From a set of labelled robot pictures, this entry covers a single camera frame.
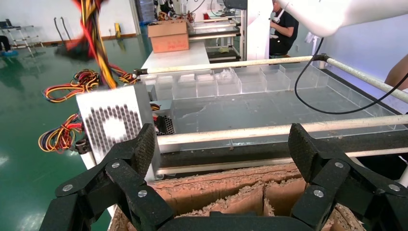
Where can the brown cardboard carton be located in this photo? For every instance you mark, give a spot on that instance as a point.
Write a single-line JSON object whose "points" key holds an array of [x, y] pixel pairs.
{"points": [[169, 38]]}

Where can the black tube corner joint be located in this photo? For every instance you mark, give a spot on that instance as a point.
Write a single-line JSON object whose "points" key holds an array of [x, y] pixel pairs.
{"points": [[320, 58]]}

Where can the person with blue shoes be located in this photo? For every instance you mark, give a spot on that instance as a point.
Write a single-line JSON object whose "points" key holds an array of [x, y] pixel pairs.
{"points": [[4, 43]]}

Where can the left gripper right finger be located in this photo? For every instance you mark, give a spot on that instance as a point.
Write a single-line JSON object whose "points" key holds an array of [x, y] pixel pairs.
{"points": [[338, 188]]}

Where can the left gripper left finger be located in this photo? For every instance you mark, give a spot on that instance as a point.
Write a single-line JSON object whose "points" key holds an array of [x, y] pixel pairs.
{"points": [[127, 191]]}

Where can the folding metal rack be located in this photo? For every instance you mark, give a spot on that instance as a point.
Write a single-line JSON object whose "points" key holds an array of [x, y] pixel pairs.
{"points": [[22, 39]]}

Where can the person bare forearm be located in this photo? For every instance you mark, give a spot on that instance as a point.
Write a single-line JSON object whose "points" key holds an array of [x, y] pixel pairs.
{"points": [[398, 73]]}

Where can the yellow floor sign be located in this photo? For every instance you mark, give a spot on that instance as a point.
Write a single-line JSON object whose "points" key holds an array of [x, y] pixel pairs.
{"points": [[118, 30]]}

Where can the white frame rail tube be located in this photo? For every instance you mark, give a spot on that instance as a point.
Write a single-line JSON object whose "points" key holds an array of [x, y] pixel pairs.
{"points": [[366, 78], [255, 130], [223, 65]]}

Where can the white work table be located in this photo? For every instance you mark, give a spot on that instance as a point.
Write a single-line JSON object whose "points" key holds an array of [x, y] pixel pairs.
{"points": [[178, 57]]}

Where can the white pillar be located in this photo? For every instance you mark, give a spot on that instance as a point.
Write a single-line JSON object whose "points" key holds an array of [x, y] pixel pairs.
{"points": [[258, 28]]}

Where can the metal shelf rack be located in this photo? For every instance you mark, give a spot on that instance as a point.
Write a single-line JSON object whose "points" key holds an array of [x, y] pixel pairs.
{"points": [[216, 32]]}

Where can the clear acrylic divider tray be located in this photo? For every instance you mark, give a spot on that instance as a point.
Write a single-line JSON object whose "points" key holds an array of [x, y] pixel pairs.
{"points": [[255, 108]]}

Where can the brown divided cardboard box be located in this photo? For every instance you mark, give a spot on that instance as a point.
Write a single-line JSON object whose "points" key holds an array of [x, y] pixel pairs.
{"points": [[223, 185]]}

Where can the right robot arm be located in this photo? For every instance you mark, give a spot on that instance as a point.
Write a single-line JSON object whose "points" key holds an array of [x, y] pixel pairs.
{"points": [[334, 16]]}

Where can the seated person black shirt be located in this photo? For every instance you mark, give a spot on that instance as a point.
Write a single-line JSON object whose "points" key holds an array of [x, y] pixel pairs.
{"points": [[283, 28]]}

